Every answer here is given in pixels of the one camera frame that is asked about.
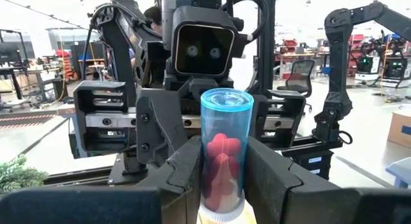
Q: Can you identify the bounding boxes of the large cardboard box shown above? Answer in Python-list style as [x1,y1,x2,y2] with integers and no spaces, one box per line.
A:
[387,107,411,150]

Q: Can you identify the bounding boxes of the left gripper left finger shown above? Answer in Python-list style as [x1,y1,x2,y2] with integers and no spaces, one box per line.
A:
[141,136,203,224]

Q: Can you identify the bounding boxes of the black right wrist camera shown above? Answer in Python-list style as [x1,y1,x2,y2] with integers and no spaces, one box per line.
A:
[171,5,240,79]

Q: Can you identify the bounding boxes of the black vertical post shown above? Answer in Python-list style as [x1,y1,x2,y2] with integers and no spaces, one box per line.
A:
[256,0,277,94]

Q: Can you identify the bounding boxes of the black office chair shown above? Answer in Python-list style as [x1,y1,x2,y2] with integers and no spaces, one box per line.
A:
[276,58,317,113]

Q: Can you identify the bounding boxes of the red storage rack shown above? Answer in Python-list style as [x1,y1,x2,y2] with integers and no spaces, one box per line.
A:
[348,33,366,77]

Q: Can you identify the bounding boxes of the black control box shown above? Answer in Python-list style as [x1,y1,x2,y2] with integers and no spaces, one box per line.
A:
[290,150,331,180]

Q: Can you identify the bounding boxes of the blue-grey stool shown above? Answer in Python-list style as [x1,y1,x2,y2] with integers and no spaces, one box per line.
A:
[384,157,411,189]

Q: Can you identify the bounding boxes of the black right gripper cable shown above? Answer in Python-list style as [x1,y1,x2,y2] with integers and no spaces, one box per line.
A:
[221,0,270,42]

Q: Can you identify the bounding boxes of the black desk monitor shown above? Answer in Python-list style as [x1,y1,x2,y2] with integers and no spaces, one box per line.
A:
[0,28,24,67]

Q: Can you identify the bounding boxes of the green artificial plant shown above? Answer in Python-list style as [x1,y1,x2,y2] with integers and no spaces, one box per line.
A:
[0,153,49,199]

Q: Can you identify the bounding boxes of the blue medicine bottle red pills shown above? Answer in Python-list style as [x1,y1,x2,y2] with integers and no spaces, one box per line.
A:
[199,87,255,223]

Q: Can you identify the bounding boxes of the red stacked crates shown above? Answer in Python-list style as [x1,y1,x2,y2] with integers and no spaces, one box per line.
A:
[55,49,76,80]

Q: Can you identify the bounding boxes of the person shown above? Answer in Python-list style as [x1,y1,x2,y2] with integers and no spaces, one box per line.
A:
[128,5,164,69]

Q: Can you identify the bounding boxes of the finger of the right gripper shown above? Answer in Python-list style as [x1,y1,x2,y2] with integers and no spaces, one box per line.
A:
[252,94,270,144]
[136,89,190,167]

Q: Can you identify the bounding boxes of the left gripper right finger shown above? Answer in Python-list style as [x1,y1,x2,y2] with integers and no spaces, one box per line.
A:
[245,136,357,224]

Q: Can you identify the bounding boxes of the background robot station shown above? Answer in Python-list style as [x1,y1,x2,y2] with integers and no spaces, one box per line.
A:
[354,55,381,82]
[381,56,411,89]

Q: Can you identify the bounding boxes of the black aluminium rig frame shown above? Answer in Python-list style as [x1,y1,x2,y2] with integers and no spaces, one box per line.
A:
[43,155,142,188]

